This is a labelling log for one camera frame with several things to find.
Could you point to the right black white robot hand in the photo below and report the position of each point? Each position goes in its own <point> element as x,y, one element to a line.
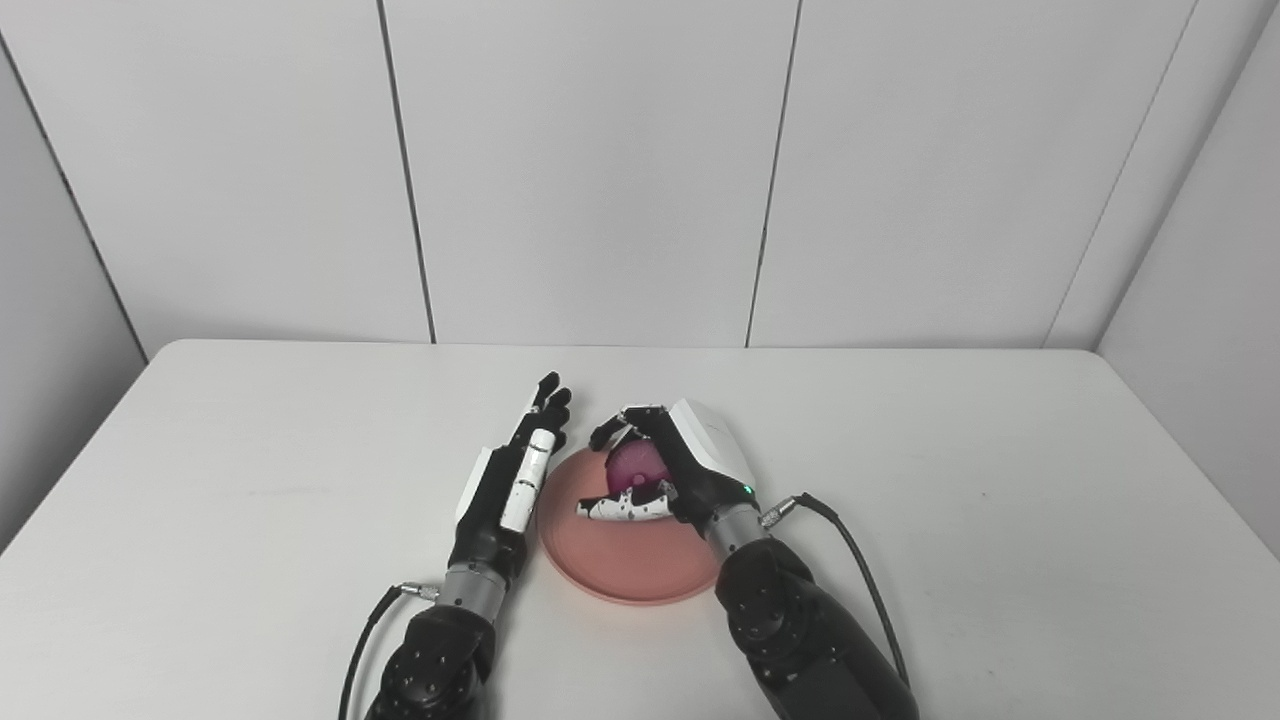
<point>705,460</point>

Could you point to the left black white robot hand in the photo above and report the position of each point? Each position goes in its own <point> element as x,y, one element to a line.
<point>495,510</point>

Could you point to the red onion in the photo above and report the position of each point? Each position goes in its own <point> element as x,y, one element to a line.
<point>632,465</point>

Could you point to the pink plastic plate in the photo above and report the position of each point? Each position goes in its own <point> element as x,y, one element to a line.
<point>625,560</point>

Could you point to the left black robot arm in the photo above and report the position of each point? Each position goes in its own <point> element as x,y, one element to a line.
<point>440,660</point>

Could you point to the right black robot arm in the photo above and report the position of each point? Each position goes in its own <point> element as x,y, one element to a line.
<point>800,640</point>

